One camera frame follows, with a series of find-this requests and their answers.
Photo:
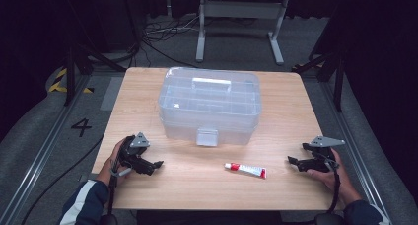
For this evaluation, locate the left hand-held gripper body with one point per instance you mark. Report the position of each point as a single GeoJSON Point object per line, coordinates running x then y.
{"type": "Point", "coordinates": [133, 152]}

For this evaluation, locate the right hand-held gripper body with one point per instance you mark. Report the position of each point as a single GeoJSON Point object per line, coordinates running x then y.
{"type": "Point", "coordinates": [323, 161]}

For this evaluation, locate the red and white tube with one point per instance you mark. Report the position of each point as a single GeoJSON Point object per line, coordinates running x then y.
{"type": "Point", "coordinates": [246, 169]}

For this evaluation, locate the clear plastic storage box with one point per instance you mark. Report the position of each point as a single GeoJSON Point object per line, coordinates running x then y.
{"type": "Point", "coordinates": [210, 110]}

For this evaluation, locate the person's right hand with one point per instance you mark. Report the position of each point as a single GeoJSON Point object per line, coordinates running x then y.
{"type": "Point", "coordinates": [340, 182]}

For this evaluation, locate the person's left hand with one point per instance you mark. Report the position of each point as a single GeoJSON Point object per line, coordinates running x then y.
{"type": "Point", "coordinates": [110, 172]}

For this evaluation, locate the black metal stand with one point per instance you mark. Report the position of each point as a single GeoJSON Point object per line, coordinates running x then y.
{"type": "Point", "coordinates": [70, 73]}
{"type": "Point", "coordinates": [338, 83]}

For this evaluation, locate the yellow and black floor tape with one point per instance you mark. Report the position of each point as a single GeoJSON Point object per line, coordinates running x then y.
{"type": "Point", "coordinates": [56, 86]}

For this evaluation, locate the metal floor rail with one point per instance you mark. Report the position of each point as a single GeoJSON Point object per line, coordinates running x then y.
{"type": "Point", "coordinates": [353, 152]}
{"type": "Point", "coordinates": [42, 156]}

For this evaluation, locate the grey metal table frame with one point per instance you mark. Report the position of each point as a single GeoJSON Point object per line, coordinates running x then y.
{"type": "Point", "coordinates": [241, 9]}

